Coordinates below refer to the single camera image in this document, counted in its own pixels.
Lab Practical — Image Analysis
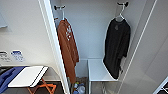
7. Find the white hanger of orange garment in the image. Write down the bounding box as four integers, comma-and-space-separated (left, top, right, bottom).
58, 9, 68, 24

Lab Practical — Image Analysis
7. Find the white wardrobe door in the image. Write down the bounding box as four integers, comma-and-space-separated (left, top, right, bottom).
37, 0, 72, 94
118, 0, 168, 94

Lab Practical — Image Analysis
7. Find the white wardrobe carcass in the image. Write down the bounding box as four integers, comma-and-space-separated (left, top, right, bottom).
49, 0, 158, 94

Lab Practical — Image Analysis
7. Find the white hanger of black garment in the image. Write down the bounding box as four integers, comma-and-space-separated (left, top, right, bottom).
112, 6, 128, 23

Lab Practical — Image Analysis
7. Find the brown box of bottles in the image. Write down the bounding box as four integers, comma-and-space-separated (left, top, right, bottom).
70, 76, 89, 94

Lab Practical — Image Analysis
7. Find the orange hanging garment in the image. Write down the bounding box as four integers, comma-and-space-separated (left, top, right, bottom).
55, 18, 81, 85

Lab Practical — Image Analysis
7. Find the grey wall panel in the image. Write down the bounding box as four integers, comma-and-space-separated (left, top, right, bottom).
0, 13, 8, 30

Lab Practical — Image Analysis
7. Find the white sticker with orange band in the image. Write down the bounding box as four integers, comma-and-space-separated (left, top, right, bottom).
53, 15, 60, 22

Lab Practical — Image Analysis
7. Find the blue and white wall label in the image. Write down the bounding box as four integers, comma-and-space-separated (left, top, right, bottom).
9, 49, 25, 63

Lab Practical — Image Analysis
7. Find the black hook above orange garment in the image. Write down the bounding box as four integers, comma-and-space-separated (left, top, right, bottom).
53, 4, 67, 12

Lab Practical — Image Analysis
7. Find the white inner shelf box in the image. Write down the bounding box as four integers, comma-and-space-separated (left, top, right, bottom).
86, 58, 120, 94

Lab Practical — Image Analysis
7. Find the orange metal frame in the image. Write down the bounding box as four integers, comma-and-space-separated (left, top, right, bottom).
26, 78, 58, 94

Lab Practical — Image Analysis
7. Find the white flat board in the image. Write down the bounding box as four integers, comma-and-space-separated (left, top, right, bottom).
7, 65, 50, 88

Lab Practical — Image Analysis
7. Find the white bottle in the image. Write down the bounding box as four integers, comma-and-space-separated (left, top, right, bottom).
76, 84, 86, 94

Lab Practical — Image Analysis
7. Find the black hanging garment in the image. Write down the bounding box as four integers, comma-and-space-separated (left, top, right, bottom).
101, 17, 132, 81

